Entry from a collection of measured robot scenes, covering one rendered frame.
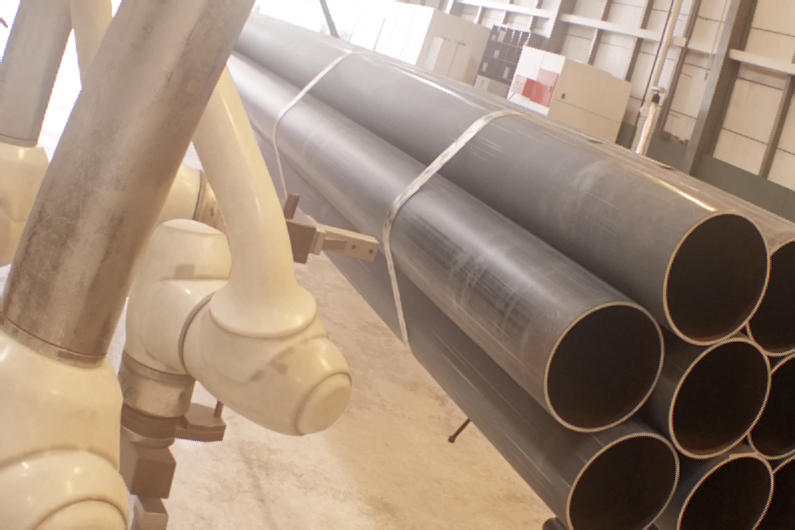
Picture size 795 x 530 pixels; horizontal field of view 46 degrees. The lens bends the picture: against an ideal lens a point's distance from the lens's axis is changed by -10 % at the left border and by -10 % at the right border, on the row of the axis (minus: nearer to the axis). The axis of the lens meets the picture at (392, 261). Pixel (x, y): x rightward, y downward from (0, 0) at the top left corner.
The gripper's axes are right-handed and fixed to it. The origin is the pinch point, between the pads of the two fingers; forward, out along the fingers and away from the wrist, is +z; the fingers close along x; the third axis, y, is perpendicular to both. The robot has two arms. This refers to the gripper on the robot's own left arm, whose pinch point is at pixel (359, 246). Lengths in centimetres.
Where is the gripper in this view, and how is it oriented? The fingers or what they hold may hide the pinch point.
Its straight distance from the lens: 133.7
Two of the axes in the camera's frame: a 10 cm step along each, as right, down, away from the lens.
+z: 9.0, 2.2, 3.8
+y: 3.1, -9.3, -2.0
